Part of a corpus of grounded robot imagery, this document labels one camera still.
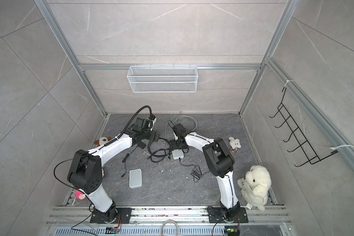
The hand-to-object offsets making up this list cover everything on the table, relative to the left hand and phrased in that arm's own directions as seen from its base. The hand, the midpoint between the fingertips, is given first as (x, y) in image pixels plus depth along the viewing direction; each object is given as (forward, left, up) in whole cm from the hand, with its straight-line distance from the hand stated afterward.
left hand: (153, 128), depth 92 cm
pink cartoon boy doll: (-36, +36, -9) cm, 52 cm away
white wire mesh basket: (+31, -6, +15) cm, 35 cm away
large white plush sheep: (-40, -50, +4) cm, 64 cm away
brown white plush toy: (0, +38, -13) cm, 40 cm away
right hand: (-5, -14, -14) cm, 20 cm away
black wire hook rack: (-33, -70, +20) cm, 80 cm away
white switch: (-27, +10, -13) cm, 32 cm away
